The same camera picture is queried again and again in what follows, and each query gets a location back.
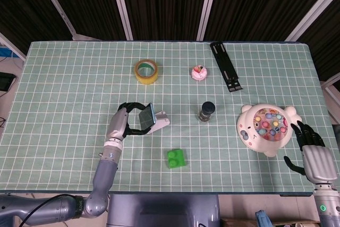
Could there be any black folding laptop stand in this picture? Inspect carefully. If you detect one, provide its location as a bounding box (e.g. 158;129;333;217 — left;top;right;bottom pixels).
210;41;243;94

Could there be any white seal fishing toy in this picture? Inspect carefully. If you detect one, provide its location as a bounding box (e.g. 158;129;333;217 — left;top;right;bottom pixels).
237;104;302;158

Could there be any blue cloth item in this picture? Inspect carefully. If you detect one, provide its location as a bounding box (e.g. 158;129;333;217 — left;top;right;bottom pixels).
254;210;272;227

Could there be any green checkered tablecloth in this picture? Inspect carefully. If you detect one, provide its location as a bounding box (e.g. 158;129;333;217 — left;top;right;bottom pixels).
0;41;340;195

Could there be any pink toy cake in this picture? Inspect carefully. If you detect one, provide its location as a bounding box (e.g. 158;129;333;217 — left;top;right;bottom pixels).
191;64;208;82

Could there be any black device on floor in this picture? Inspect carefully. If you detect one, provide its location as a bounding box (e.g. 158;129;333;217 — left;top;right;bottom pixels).
0;72;14;92

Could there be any green building block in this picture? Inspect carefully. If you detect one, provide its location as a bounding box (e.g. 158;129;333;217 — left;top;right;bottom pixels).
167;148;188;170

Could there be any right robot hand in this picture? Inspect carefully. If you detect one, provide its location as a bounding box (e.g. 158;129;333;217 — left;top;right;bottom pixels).
283;120;338;184

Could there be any black-capped glass bottle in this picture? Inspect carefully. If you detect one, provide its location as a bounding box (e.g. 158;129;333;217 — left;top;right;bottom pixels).
197;101;216;123

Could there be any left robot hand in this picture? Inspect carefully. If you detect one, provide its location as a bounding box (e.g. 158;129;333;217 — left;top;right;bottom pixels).
105;102;154;142

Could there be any white phone stand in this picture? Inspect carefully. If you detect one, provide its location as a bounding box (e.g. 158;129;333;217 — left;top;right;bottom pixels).
145;110;171;134

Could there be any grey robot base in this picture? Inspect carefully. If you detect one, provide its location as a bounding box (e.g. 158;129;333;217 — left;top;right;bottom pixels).
106;194;222;227

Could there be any yellow tape roll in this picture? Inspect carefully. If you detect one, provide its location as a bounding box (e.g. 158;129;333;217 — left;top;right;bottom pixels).
134;58;160;85

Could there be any black smartphone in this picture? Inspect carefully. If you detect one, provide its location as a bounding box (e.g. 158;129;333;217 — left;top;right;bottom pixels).
138;103;156;131

